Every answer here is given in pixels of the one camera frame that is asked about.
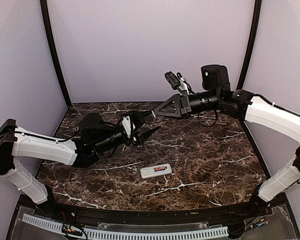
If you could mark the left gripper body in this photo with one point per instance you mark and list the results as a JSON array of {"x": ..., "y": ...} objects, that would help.
[{"x": 135, "y": 141}]

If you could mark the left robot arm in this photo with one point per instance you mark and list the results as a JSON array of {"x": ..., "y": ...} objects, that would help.
[{"x": 93, "y": 138}]

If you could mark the white slotted cable duct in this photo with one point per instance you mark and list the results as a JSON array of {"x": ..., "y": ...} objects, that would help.
[{"x": 89, "y": 233}]

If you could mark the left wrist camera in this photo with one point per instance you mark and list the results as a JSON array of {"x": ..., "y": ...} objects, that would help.
[{"x": 128, "y": 127}]

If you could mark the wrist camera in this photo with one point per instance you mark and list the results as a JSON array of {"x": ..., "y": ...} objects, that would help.
[
  {"x": 128, "y": 127},
  {"x": 177, "y": 82}
]

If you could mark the orange battery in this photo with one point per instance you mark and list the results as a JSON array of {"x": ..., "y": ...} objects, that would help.
[{"x": 162, "y": 167}]

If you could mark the black frame post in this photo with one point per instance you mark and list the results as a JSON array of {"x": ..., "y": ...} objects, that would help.
[
  {"x": 53, "y": 52},
  {"x": 250, "y": 44}
]

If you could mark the black front rail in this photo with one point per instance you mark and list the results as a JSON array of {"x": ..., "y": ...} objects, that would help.
[{"x": 87, "y": 216}]

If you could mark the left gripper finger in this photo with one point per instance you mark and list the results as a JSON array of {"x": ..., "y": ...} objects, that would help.
[
  {"x": 147, "y": 134},
  {"x": 138, "y": 118}
]

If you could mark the white remote control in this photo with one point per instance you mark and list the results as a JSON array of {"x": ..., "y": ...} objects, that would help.
[{"x": 148, "y": 172}]

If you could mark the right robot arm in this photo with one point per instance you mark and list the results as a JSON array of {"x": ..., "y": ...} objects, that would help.
[{"x": 242, "y": 105}]

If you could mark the right black frame post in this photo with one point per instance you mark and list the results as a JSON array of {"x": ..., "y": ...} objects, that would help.
[{"x": 250, "y": 44}]

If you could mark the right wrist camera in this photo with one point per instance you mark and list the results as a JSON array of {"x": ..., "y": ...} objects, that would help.
[{"x": 177, "y": 82}]

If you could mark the left black frame post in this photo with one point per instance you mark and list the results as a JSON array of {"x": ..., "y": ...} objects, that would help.
[{"x": 53, "y": 52}]

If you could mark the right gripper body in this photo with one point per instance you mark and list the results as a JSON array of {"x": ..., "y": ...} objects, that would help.
[{"x": 185, "y": 106}]

